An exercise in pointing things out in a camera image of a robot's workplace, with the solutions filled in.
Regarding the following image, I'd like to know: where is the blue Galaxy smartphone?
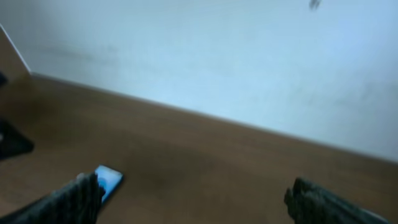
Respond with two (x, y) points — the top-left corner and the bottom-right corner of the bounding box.
(95, 165), (124, 203)

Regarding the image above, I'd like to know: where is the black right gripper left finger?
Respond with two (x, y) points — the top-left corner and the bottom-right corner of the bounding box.
(1, 172), (105, 224)

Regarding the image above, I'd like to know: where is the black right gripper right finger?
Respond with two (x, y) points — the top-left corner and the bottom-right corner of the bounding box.
(284, 177), (389, 224)

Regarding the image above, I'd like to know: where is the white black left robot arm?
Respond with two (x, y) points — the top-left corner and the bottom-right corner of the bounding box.
(1, 114), (35, 161)

